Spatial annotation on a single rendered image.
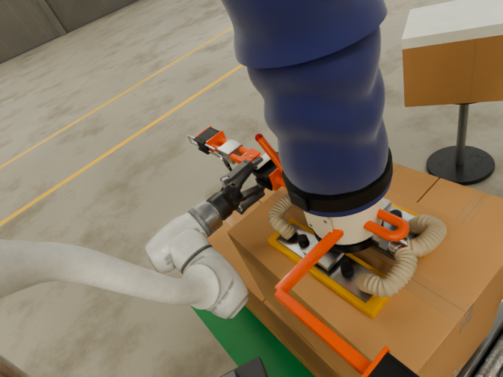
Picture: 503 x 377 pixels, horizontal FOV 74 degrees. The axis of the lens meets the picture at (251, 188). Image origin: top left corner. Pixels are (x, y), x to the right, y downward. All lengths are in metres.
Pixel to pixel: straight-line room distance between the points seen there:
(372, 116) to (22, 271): 0.58
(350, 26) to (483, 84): 1.67
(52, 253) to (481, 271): 0.82
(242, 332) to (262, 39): 1.80
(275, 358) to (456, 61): 1.78
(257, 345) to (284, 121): 1.63
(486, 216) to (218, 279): 1.20
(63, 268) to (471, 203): 1.53
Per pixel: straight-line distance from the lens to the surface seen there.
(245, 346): 2.06
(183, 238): 0.85
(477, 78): 2.11
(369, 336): 0.78
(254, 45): 0.51
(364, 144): 0.61
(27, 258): 0.60
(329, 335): 0.64
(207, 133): 1.23
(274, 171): 0.92
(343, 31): 0.49
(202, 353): 2.16
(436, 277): 0.85
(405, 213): 0.93
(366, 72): 0.55
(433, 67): 2.07
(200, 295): 0.76
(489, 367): 1.34
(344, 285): 0.81
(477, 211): 1.68
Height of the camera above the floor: 1.78
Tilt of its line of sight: 39 degrees down
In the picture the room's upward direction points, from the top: 24 degrees counter-clockwise
